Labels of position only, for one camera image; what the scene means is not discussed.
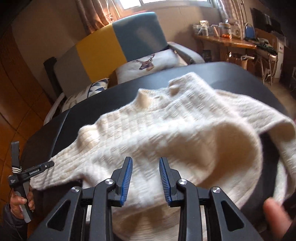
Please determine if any cream knitted sweater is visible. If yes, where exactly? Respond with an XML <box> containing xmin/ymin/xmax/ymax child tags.
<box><xmin>31</xmin><ymin>73</ymin><xmax>295</xmax><ymax>240</ymax></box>

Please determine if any person's left hand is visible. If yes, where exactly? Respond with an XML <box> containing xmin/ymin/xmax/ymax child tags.
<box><xmin>10</xmin><ymin>185</ymin><xmax>35</xmax><ymax>219</ymax></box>

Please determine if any person's right hand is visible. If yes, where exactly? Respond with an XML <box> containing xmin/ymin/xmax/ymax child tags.
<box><xmin>263</xmin><ymin>197</ymin><xmax>292</xmax><ymax>240</ymax></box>

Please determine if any black leather ottoman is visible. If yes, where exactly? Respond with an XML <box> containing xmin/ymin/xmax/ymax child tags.
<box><xmin>19</xmin><ymin>61</ymin><xmax>290</xmax><ymax>232</ymax></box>

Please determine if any blue triangle patterned pillow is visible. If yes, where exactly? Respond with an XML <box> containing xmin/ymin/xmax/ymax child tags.
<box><xmin>61</xmin><ymin>78</ymin><xmax>109</xmax><ymax>113</ymax></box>

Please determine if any grey yellow blue sofa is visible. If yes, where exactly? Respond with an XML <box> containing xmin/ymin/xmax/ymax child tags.
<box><xmin>44</xmin><ymin>12</ymin><xmax>204</xmax><ymax>123</ymax></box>

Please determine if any wooden side table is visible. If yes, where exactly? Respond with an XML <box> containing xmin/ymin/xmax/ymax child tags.
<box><xmin>194</xmin><ymin>34</ymin><xmax>278</xmax><ymax>85</ymax></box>

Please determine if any white deer print pillow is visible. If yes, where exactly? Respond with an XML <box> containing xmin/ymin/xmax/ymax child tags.
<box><xmin>115</xmin><ymin>49</ymin><xmax>188</xmax><ymax>84</ymax></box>

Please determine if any patterned window curtain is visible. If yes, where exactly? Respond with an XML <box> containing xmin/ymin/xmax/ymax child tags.
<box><xmin>75</xmin><ymin>0</ymin><xmax>120</xmax><ymax>35</ymax></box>

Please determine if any blue round container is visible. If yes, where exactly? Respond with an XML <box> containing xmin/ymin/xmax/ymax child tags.
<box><xmin>244</xmin><ymin>23</ymin><xmax>256</xmax><ymax>40</ymax></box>

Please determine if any white jar with oranges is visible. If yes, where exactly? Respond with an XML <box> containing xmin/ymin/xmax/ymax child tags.
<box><xmin>219</xmin><ymin>22</ymin><xmax>232</xmax><ymax>39</ymax></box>

